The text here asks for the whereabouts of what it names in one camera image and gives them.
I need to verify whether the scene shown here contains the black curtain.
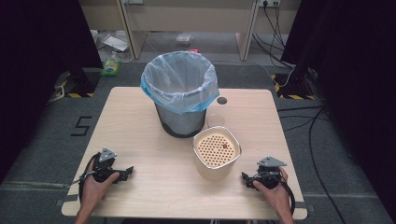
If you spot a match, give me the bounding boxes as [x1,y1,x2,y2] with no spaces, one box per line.
[0,0,104,185]
[280,0,396,216]

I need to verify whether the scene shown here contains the light blue trash bag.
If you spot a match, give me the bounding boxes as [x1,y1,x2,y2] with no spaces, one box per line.
[140,50,220,116]

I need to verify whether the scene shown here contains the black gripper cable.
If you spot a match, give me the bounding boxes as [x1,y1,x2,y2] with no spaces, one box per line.
[278,178,297,217]
[64,151,102,203]

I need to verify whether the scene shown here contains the white floor cable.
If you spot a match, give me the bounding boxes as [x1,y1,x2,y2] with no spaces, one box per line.
[214,59,296,89]

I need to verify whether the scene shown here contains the person's left hand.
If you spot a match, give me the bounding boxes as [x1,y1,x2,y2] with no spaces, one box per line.
[80,160,121,210]

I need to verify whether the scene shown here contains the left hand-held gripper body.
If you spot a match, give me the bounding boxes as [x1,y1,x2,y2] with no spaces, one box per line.
[92,147,121,184]

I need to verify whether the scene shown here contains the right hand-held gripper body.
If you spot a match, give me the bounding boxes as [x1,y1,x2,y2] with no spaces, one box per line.
[252,156,288,190]

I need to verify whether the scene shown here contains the green packet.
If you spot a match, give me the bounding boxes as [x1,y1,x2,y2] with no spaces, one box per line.
[100,51,121,77]

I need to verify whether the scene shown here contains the bundle of black cables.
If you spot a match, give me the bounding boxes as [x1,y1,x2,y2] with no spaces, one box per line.
[251,1,295,69]

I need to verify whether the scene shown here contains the small clear packet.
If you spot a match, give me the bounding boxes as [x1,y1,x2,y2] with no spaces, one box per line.
[175,33,194,45]

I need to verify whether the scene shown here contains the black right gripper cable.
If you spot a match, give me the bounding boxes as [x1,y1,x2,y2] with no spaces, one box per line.
[278,178,297,217]

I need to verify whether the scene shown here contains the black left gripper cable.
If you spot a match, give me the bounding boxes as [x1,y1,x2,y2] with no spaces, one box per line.
[64,151,102,203]

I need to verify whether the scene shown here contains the cream container with perforated insert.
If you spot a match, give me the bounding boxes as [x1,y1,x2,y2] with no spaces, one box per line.
[191,125,243,182]

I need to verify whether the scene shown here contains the person's right hand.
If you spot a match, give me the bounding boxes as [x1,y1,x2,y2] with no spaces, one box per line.
[252,166,291,216]

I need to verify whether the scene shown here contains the grey trash bin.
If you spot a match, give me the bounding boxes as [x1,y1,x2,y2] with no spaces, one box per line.
[154,99,207,139]

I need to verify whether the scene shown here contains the black floor cable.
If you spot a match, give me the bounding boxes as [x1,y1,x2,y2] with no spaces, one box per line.
[276,105,348,224]

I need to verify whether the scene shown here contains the beige desk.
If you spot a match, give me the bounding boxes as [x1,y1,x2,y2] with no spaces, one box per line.
[78,0,304,63]

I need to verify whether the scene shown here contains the black stand base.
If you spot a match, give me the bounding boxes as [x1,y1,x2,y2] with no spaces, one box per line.
[271,69,316,101]
[64,67,101,98]

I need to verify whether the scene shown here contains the clear plastic bag with papers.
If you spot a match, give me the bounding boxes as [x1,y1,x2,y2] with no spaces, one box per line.
[92,29,131,54]

